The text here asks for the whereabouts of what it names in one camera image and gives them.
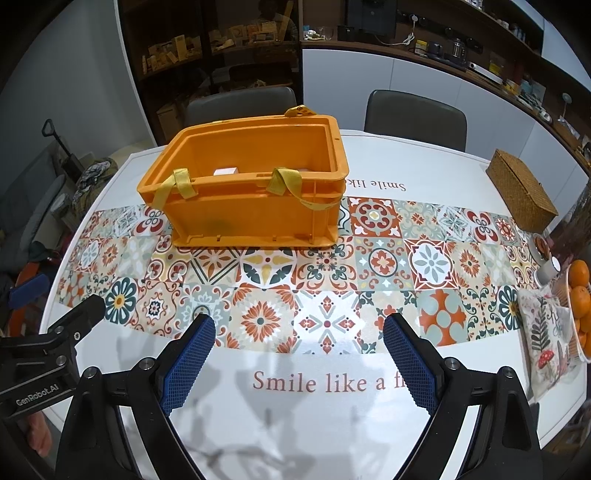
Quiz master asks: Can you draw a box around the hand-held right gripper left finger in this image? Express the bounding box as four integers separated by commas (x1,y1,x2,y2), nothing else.
55,314,218,480

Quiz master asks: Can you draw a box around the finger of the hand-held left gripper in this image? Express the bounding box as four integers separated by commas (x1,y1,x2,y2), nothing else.
0,272,51,311
0,294,106,371

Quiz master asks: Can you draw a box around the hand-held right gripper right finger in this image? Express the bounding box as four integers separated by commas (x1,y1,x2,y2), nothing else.
383,313,542,480

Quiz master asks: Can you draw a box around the orange plastic crate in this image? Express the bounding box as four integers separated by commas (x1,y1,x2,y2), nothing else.
137,105,349,250

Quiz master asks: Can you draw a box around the person's left hand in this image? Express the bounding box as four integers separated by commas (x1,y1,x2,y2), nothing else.
21,410,52,457

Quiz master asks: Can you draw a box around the grey sofa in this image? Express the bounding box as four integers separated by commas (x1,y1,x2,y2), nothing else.
0,152,65,259

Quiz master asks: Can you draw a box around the patterned fabric bag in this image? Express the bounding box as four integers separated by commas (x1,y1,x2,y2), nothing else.
69,157,118,217

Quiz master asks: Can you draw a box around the mushroom print cloth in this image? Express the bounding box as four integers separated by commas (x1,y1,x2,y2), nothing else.
517,284,583,400

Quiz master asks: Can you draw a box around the white cup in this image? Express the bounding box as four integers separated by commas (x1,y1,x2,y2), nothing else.
536,257,561,284

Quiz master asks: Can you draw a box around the pile of oranges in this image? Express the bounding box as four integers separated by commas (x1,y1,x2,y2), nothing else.
566,261,591,361

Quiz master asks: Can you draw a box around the wicker box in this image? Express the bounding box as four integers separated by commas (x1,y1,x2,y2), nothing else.
486,148,558,233

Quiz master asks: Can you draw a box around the cardboard box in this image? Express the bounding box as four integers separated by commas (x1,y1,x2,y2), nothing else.
154,104,181,141

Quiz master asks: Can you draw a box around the grey chair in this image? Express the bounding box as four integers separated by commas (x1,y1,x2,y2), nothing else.
364,90,467,152
185,87,297,127

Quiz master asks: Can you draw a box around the dark wooden shelf unit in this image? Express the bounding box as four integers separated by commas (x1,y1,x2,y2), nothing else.
117,0,303,148

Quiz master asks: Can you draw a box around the white sideboard cabinet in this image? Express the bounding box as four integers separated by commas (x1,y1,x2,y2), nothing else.
302,37,591,176

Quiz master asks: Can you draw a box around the long white box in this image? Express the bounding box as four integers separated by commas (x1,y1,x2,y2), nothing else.
467,62,504,84

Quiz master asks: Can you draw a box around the group of wooden models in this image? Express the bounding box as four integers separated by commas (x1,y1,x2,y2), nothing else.
141,0,296,77

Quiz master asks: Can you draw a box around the black coffee machine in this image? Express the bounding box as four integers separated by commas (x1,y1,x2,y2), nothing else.
346,0,398,38

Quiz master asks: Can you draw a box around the black D-handle tool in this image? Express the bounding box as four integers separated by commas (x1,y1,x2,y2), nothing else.
41,119,84,178

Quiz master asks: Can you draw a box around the white cable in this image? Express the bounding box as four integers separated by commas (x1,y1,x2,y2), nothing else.
376,16,419,47

